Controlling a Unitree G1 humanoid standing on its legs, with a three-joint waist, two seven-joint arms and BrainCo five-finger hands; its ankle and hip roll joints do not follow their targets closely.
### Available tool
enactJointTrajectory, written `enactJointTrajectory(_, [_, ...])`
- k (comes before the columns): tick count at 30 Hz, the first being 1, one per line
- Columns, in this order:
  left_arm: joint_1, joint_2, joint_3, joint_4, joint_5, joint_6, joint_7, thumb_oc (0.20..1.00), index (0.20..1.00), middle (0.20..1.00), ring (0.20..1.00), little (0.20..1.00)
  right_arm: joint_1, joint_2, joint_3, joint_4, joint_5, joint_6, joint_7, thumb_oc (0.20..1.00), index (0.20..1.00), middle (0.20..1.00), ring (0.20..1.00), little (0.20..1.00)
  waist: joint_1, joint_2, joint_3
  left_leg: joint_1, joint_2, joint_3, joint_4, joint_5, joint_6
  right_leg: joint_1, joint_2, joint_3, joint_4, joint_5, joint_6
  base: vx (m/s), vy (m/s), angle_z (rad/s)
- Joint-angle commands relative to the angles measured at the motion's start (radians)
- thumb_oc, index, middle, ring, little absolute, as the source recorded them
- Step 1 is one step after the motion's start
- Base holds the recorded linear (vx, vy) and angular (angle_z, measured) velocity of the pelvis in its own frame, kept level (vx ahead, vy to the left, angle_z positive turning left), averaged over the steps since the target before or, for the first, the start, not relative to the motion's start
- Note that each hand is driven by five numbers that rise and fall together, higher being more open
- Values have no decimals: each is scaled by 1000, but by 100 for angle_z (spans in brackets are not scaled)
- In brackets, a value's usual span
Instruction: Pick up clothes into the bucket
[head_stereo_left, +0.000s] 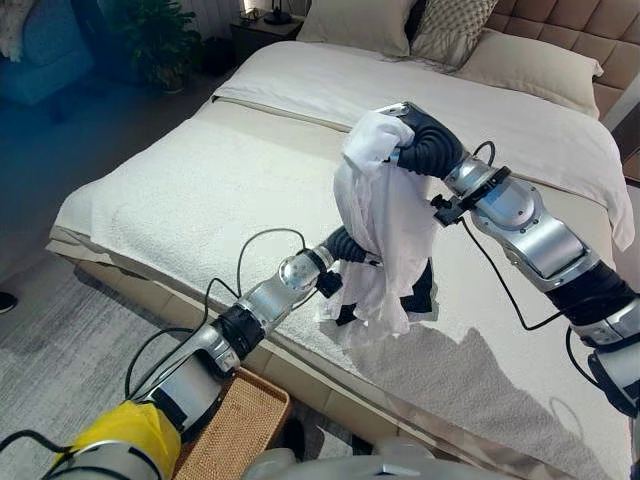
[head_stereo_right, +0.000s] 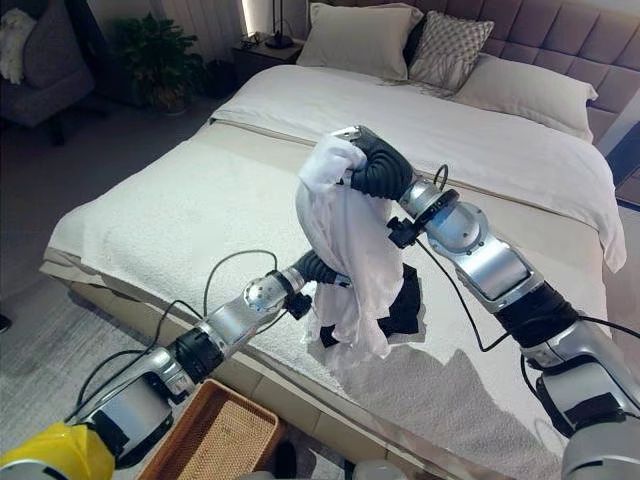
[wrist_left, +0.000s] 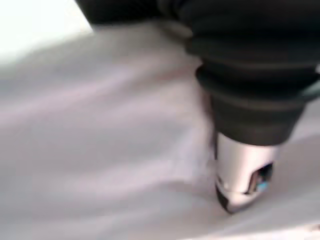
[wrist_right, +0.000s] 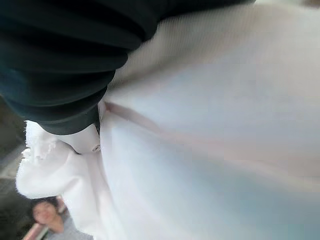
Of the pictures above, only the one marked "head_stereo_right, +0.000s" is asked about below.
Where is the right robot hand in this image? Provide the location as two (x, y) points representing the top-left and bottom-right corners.
(327, 126), (417, 203)

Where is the woven wicker basket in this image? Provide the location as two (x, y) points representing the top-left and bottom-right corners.
(134, 378), (286, 480)

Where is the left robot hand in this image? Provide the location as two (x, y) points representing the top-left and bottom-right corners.
(297, 250), (354, 289)

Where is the grey armchair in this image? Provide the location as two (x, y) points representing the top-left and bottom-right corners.
(0, 0), (96, 146)

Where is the black table lamp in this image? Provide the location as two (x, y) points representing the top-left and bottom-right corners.
(263, 0), (296, 50)

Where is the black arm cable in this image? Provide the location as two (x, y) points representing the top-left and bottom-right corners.
(64, 250), (281, 421)
(417, 163), (640, 421)

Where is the green potted plant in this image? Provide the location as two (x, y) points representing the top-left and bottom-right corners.
(110, 13), (207, 116)

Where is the white garment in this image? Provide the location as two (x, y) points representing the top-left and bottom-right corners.
(296, 132), (404, 372)

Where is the white fluffy throw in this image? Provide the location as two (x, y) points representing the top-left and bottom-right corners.
(0, 8), (37, 84)

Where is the patterned grey pillow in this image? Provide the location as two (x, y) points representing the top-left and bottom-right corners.
(407, 10), (496, 96)

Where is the padded mauve headboard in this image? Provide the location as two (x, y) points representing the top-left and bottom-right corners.
(442, 0), (640, 146)

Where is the black garment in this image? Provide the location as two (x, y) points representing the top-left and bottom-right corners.
(317, 263), (426, 351)

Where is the white duvet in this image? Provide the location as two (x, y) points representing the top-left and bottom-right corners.
(209, 53), (627, 274)

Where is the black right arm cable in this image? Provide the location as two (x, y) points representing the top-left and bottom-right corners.
(417, 163), (640, 421)

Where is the plain white pillow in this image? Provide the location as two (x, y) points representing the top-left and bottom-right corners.
(295, 2), (425, 81)
(452, 53), (599, 144)

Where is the bed with beige frame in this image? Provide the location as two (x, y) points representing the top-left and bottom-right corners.
(39, 0), (640, 480)

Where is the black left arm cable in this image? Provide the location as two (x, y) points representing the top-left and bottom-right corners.
(64, 250), (281, 421)

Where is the dark bedside table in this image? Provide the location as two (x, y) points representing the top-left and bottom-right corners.
(232, 35), (305, 86)

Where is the white textured blanket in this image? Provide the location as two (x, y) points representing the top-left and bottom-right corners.
(47, 144), (569, 479)

